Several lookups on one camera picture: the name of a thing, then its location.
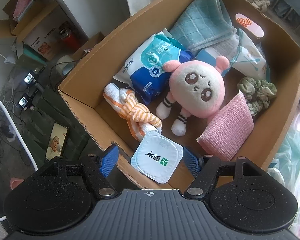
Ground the light blue checkered towel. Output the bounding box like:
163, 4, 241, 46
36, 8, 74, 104
170, 0, 236, 55

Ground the brown cardboard box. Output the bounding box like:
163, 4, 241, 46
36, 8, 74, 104
58, 0, 300, 191

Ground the pink plush doll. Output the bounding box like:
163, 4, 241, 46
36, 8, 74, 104
156, 56, 230, 137

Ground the orange striped knotted towel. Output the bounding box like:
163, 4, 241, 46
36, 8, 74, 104
103, 83, 162, 142

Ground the pink knitted cloth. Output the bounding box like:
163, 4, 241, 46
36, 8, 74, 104
197, 92, 254, 161

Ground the smartphone with face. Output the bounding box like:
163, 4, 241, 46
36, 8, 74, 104
45, 122, 68, 161

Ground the green floral scrunchie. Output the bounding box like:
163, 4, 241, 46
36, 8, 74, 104
237, 77, 277, 116

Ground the blue wet wipes pack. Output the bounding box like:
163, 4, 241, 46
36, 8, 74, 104
113, 29, 193, 105

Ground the pink patterned table mat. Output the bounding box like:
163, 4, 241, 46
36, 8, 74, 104
267, 101, 300, 239

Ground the red thermos bottle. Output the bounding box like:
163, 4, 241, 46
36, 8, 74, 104
59, 28, 81, 52

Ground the blue white snack bag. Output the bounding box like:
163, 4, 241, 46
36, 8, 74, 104
230, 28, 270, 82

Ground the white cable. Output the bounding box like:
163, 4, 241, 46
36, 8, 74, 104
0, 94, 38, 222

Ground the white yogurt cup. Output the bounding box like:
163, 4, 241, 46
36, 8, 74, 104
130, 131, 184, 184

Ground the white blue printed box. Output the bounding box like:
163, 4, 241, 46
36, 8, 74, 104
196, 34, 239, 77

